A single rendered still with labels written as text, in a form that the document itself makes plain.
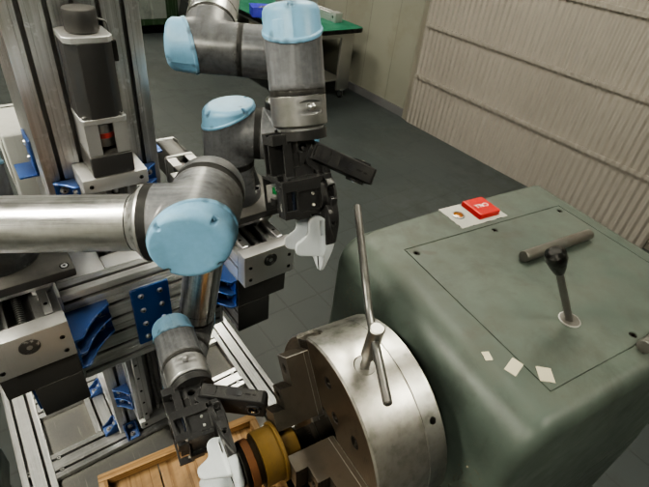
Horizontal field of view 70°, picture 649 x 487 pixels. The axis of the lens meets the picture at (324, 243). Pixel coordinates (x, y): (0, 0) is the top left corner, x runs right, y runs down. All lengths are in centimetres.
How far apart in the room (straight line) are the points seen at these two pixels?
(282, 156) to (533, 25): 354
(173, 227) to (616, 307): 75
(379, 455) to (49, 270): 68
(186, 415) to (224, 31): 57
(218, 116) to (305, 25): 46
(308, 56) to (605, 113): 335
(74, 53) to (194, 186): 41
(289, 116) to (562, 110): 346
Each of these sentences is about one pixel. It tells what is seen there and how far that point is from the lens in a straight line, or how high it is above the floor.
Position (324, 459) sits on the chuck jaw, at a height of 111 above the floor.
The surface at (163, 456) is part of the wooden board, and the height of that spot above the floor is 90.
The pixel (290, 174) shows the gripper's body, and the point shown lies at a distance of 64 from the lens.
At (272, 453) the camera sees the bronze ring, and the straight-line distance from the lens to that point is 76.
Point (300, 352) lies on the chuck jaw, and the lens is 76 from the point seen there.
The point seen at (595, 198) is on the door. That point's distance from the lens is 399.
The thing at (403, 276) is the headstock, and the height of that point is 125.
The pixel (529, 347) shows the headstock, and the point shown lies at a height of 125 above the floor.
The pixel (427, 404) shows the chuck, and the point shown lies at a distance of 73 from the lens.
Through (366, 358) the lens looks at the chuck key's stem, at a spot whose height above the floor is 127.
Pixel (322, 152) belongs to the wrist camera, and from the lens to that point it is 65.
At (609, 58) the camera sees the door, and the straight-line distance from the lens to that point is 383.
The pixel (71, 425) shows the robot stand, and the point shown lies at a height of 21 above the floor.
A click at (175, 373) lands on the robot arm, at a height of 111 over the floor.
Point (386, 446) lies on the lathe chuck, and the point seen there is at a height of 119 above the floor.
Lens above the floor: 178
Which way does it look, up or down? 37 degrees down
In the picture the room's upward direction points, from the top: 7 degrees clockwise
